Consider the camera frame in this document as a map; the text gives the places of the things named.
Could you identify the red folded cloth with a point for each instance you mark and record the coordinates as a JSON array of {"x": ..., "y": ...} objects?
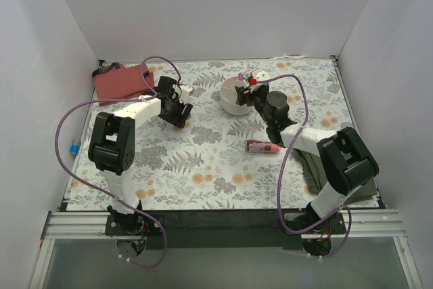
[{"x": 117, "y": 81}]

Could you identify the aluminium front rail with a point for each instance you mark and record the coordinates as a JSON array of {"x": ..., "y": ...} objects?
[{"x": 361, "y": 223}]

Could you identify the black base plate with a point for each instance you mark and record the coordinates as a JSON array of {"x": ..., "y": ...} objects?
[{"x": 205, "y": 229}]

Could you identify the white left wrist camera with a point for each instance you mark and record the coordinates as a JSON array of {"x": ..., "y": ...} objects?
[{"x": 184, "y": 92}]

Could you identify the white divided round container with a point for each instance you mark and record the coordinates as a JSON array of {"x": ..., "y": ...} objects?
[{"x": 228, "y": 97}]

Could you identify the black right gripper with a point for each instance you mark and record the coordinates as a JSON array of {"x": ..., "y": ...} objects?
[{"x": 244, "y": 95}]

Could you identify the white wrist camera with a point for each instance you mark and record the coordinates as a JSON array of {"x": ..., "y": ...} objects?
[
  {"x": 259, "y": 76},
  {"x": 184, "y": 92}
]

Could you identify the blue grey glue stick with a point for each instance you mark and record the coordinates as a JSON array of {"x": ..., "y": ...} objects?
[{"x": 75, "y": 147}]

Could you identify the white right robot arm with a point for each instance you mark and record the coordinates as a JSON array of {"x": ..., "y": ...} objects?
[{"x": 346, "y": 161}]

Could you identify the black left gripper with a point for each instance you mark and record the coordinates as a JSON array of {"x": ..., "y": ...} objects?
[{"x": 179, "y": 115}]

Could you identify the olive green folded cloth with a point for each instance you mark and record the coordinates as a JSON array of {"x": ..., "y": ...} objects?
[{"x": 316, "y": 179}]

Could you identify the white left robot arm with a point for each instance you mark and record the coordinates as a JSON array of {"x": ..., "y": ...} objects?
[{"x": 112, "y": 145}]

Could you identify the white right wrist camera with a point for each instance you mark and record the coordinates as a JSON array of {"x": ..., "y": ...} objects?
[{"x": 259, "y": 76}]

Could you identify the pink transparent pencil case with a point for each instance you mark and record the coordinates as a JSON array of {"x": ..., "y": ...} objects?
[{"x": 254, "y": 146}]

